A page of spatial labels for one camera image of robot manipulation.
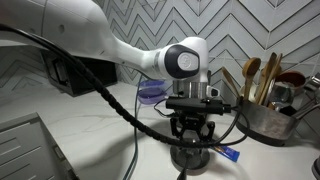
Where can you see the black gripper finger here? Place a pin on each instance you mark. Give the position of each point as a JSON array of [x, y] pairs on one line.
[[176, 128], [208, 130]]

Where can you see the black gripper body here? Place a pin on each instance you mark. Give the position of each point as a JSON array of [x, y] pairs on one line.
[[192, 121]]

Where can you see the round silver metal plate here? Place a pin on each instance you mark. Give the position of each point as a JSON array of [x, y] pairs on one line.
[[196, 158]]

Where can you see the blue snack packet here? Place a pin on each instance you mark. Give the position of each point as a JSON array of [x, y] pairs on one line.
[[230, 153]]

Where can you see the purple plastic container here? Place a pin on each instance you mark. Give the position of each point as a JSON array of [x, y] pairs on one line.
[[151, 93]]

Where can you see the narrow wooden spatula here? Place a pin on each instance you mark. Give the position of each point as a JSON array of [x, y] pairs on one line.
[[230, 81]]

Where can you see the metal utensil holder pot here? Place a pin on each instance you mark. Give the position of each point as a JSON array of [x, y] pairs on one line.
[[266, 123]]

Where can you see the round wooden spoon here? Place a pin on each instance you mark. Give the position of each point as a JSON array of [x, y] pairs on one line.
[[250, 71]]

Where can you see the wide wooden spatula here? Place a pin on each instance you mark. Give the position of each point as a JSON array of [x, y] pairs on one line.
[[269, 76]]

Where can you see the brown red bowl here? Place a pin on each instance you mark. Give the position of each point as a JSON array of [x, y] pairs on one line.
[[292, 80]]

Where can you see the black microwave oven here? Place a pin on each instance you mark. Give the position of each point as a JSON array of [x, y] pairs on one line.
[[80, 76]]

